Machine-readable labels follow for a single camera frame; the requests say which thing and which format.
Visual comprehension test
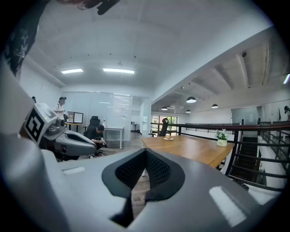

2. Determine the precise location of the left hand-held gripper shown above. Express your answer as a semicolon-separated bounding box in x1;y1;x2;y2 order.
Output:
19;103;97;157

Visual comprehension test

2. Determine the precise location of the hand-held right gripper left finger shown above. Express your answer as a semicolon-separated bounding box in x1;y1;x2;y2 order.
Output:
54;148;148;232

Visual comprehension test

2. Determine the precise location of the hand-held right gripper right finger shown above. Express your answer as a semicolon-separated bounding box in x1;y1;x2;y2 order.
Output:
128;148;265;232

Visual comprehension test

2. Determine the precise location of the small wooden desk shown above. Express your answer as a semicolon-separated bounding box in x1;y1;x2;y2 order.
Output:
64;122;84;134

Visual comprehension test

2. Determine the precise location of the black office chair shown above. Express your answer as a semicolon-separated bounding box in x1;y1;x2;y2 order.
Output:
82;116;101;136
149;117;170;138

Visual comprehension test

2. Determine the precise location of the black framed display box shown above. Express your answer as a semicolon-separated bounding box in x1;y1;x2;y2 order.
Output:
67;111;84;124

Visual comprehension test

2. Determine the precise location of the white desk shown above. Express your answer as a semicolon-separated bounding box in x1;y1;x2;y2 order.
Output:
102;125;125;150

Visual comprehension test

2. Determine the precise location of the potted plant in white pot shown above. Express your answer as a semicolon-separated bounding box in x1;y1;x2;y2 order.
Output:
215;128;229;147

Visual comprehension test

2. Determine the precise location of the wooden table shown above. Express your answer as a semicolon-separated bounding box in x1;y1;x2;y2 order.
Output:
150;121;290;193

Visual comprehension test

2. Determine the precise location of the ceiling light panel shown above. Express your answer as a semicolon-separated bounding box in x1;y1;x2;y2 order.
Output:
102;68;135;75
61;68;84;75

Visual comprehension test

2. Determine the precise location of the person's black star-print shirt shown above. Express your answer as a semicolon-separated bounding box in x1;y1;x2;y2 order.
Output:
3;0;52;77

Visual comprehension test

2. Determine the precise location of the black head-worn camera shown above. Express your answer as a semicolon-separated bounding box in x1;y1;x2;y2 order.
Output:
96;0;121;16

